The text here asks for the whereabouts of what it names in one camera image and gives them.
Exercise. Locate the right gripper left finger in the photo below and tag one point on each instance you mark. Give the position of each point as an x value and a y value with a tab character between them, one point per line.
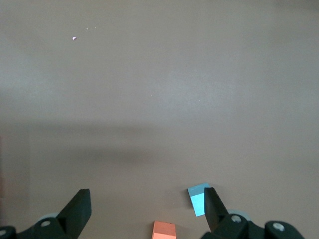
74	214

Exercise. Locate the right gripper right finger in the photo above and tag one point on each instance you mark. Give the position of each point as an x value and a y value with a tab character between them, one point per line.
215	211

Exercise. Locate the cyan foam cube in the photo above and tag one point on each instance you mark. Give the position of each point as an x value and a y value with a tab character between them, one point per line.
197	200

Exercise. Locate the orange foam cube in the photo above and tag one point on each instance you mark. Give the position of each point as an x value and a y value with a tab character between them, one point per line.
164	230

